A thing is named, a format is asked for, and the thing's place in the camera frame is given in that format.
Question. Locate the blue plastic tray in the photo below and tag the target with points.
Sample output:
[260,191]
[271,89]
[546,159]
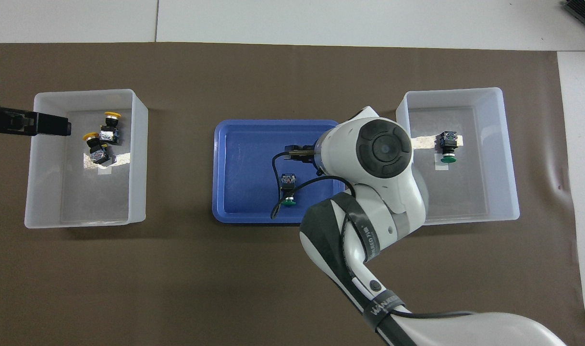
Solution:
[244,168]

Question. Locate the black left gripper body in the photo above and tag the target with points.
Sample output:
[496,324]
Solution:
[18,122]

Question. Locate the small white sticker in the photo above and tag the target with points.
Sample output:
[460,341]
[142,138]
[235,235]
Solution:
[105,171]
[439,166]

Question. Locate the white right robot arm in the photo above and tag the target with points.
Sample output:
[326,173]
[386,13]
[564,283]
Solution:
[383,192]

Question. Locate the white translucent plastic box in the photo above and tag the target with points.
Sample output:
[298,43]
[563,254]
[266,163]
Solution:
[489,192]
[81,202]

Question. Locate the yellow push button switch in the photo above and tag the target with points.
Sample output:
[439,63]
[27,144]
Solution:
[111,135]
[99,154]

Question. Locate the green push button switch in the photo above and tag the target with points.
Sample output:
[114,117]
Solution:
[288,181]
[448,142]

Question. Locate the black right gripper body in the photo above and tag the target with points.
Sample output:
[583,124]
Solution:
[309,161]

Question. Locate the brown paper table mat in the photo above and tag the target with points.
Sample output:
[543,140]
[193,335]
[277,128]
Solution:
[177,288]

